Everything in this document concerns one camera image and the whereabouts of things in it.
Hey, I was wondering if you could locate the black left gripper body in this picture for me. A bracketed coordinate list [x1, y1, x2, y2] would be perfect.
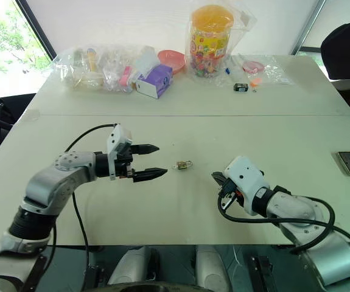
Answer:
[114, 142, 138, 181]

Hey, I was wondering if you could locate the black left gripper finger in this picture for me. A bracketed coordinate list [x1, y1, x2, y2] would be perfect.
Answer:
[131, 167, 169, 184]
[131, 144, 160, 157]

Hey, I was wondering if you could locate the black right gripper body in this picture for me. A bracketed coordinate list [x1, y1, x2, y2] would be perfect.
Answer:
[218, 177, 246, 211]

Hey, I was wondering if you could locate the small brass padlock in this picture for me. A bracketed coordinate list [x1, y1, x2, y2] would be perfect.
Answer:
[176, 159, 194, 171]

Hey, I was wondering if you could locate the purple and white tissue box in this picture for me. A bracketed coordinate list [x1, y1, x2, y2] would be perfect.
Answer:
[135, 63, 174, 100]

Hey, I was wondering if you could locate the pink packet in bag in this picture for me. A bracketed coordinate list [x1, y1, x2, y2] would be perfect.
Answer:
[117, 66, 133, 88]

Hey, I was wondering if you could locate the silver rounded robot leg shell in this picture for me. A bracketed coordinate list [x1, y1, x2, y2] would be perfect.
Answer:
[107, 245, 161, 287]
[192, 244, 234, 288]

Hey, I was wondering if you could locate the pink plastic bowl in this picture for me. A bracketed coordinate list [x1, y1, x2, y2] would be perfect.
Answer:
[157, 49, 186, 74]

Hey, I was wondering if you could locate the large clear bag of items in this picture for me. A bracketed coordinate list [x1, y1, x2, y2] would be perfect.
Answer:
[52, 44, 139, 94]

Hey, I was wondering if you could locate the yellow tube in bag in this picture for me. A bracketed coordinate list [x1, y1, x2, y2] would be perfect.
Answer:
[86, 47, 99, 73]

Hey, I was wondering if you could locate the pink round dish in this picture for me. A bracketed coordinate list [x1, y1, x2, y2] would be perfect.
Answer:
[242, 60, 265, 74]

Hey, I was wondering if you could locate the dark rounded robot torso rim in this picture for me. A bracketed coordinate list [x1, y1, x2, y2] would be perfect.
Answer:
[103, 281, 235, 292]

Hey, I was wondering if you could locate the small flat clear bag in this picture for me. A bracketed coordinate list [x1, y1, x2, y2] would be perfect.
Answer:
[260, 57, 293, 86]

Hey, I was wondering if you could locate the candy jar with orange lid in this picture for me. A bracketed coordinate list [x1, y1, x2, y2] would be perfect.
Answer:
[186, 4, 235, 77]

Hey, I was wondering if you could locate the clear bag around candy jar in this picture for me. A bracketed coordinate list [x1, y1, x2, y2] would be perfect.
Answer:
[183, 4, 259, 88]

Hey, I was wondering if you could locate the black office chair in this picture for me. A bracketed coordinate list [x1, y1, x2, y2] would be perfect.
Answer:
[320, 13, 350, 103]

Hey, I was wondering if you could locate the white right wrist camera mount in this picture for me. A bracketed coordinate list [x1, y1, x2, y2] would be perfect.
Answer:
[223, 155, 271, 217]

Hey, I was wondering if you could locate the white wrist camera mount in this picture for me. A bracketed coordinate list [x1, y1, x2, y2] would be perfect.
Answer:
[106, 123, 133, 181]
[223, 155, 271, 217]

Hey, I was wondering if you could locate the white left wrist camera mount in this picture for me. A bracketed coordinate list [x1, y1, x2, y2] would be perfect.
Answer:
[106, 123, 133, 181]

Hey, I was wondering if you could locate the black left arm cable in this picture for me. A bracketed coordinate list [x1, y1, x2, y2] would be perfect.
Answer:
[48, 122, 121, 292]

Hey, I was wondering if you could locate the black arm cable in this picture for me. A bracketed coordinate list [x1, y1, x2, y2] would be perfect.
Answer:
[48, 122, 121, 292]
[218, 194, 350, 269]

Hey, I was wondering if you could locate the black bracket under table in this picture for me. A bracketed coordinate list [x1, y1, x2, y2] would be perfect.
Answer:
[248, 254, 275, 286]
[84, 263, 108, 290]

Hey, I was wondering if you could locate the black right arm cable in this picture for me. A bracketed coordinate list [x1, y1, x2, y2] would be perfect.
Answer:
[218, 194, 350, 269]

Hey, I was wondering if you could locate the dark window frame bar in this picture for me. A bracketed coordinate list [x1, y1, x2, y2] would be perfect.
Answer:
[290, 0, 331, 56]
[14, 0, 58, 62]

